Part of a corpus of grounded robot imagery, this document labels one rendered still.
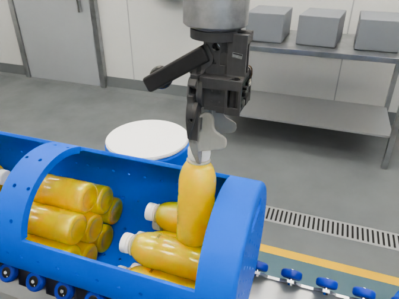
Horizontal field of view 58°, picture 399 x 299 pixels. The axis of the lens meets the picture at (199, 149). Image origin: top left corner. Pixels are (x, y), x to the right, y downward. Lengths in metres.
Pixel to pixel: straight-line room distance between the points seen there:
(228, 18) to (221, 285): 0.39
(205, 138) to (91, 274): 0.32
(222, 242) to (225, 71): 0.26
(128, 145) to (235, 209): 0.66
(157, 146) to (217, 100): 0.65
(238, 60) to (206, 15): 0.08
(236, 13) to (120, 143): 0.79
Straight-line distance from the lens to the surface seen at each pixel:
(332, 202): 2.77
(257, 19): 3.08
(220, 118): 0.60
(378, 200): 2.92
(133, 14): 4.34
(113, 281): 0.68
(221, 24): 0.49
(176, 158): 1.14
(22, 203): 0.75
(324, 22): 3.01
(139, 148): 1.17
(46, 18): 5.00
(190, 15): 0.50
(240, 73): 0.52
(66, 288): 0.86
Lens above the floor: 1.61
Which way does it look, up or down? 30 degrees down
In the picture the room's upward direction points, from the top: straight up
